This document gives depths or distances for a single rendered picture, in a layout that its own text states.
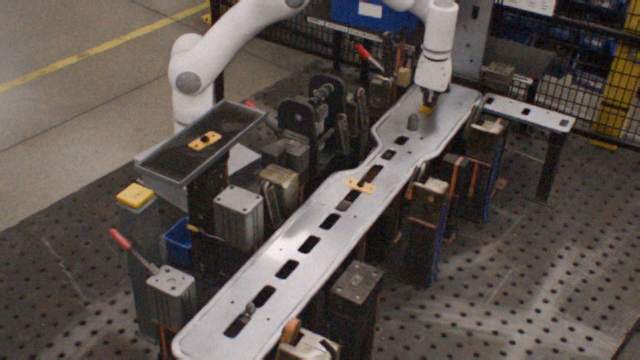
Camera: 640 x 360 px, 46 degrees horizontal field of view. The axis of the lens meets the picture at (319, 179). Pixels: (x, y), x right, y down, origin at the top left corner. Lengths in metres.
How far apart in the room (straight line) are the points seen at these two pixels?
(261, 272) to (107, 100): 2.77
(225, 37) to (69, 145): 2.05
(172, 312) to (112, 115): 2.67
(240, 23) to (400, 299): 0.89
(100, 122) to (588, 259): 2.72
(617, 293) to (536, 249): 0.26
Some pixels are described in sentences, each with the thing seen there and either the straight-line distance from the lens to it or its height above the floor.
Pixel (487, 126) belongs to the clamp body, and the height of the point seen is 1.04.
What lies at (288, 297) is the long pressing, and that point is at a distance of 1.70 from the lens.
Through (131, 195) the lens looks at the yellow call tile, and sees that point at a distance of 1.75.
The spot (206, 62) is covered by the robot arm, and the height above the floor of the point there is 1.21.
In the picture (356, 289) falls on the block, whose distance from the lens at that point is 1.69.
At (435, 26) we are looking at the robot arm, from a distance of 2.21.
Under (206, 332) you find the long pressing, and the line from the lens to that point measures 1.64.
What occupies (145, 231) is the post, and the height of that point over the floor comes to 1.08.
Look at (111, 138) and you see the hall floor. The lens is 4.07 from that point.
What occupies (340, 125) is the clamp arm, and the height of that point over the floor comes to 1.08.
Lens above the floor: 2.22
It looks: 37 degrees down
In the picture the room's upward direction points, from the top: 2 degrees clockwise
